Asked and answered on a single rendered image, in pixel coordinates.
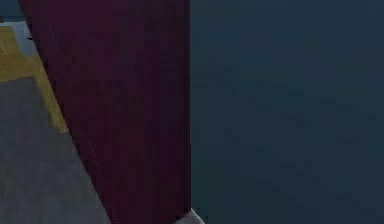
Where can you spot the dark maroon room door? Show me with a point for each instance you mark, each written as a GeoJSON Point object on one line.
{"type": "Point", "coordinates": [126, 106]}

